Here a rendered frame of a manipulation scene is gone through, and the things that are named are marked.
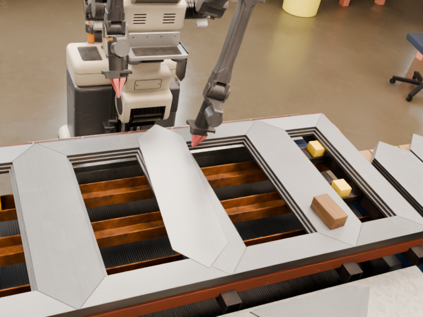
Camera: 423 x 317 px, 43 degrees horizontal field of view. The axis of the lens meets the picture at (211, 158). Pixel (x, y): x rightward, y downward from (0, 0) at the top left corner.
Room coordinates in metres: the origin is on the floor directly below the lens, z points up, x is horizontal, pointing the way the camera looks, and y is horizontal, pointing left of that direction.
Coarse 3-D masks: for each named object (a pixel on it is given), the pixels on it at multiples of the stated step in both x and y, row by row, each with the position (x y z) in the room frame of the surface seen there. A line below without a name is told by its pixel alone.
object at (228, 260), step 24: (216, 144) 1.75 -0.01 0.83; (0, 168) 1.36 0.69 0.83; (72, 168) 1.44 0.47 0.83; (144, 168) 1.52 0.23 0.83; (264, 168) 1.65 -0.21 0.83; (288, 192) 1.50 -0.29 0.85; (24, 240) 1.08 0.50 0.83; (240, 240) 1.22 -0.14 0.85; (384, 240) 1.35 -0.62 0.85; (408, 240) 1.41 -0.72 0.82; (216, 264) 1.11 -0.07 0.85; (288, 264) 1.17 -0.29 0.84; (192, 288) 1.02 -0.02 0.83; (72, 312) 0.85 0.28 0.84; (96, 312) 0.89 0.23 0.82
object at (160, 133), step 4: (160, 128) 1.75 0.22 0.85; (164, 128) 1.75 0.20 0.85; (148, 132) 1.71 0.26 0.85; (152, 132) 1.71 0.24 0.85; (156, 132) 1.72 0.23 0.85; (160, 132) 1.72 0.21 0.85; (164, 132) 1.73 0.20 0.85; (168, 132) 1.73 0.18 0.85; (172, 132) 1.74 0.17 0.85; (140, 136) 1.67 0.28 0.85; (144, 136) 1.67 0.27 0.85; (148, 136) 1.68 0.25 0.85; (152, 136) 1.68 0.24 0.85; (156, 136) 1.69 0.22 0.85; (160, 136) 1.69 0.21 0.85; (164, 136) 1.70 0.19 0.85; (168, 136) 1.70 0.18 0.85; (172, 136) 1.71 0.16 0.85; (176, 136) 1.71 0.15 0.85
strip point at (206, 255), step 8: (176, 248) 1.14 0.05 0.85; (184, 248) 1.14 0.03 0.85; (192, 248) 1.15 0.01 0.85; (200, 248) 1.15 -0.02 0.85; (208, 248) 1.16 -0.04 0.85; (216, 248) 1.17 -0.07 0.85; (192, 256) 1.12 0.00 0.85; (200, 256) 1.12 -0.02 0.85; (208, 256) 1.13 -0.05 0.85; (216, 256) 1.14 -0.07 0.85; (208, 264) 1.10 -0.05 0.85
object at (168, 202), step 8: (192, 192) 1.40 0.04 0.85; (200, 192) 1.41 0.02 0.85; (160, 200) 1.34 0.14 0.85; (168, 200) 1.34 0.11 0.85; (176, 200) 1.35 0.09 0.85; (184, 200) 1.36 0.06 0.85; (192, 200) 1.37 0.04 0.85; (200, 200) 1.37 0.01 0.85; (208, 200) 1.38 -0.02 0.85; (160, 208) 1.30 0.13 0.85; (168, 208) 1.30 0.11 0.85; (176, 208) 1.31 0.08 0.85; (184, 208) 1.32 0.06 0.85; (192, 208) 1.33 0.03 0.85
